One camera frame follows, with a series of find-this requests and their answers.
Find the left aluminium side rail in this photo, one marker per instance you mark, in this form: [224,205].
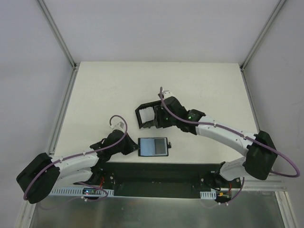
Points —
[62,112]

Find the left aluminium frame post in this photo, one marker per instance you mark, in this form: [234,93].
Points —
[56,33]

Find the left white cable duct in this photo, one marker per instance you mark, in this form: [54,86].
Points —
[78,191]

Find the right electronics board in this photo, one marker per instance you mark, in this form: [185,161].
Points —
[226,194]

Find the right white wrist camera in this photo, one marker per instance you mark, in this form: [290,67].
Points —
[166,94]

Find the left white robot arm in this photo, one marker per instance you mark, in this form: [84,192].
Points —
[61,168]

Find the aluminium frame post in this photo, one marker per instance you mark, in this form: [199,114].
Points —
[56,33]
[262,34]

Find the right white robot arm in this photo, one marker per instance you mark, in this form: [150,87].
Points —
[257,157]

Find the black leather card holder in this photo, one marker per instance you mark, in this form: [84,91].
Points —
[147,147]

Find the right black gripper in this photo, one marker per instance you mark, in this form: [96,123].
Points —
[156,116]

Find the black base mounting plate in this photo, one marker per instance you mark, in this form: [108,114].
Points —
[160,180]

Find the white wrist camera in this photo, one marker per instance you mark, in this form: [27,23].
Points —
[118,126]
[166,94]

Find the electronics board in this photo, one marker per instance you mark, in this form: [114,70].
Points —
[226,194]
[91,191]

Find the right aluminium frame post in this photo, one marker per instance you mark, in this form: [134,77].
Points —
[262,34]

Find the white cable duct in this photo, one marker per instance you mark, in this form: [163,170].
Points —
[78,191]
[208,195]

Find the white credit card stack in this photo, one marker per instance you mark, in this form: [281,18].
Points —
[146,114]

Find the right white cable duct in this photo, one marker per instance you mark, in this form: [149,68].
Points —
[208,195]

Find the left electronics board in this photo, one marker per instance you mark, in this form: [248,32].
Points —
[91,191]

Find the front aluminium extrusion rail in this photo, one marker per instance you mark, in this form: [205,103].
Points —
[272,183]

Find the black card tray box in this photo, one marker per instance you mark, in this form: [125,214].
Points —
[158,121]

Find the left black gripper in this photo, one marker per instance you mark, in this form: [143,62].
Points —
[129,144]

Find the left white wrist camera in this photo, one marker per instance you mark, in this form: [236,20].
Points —
[118,126]

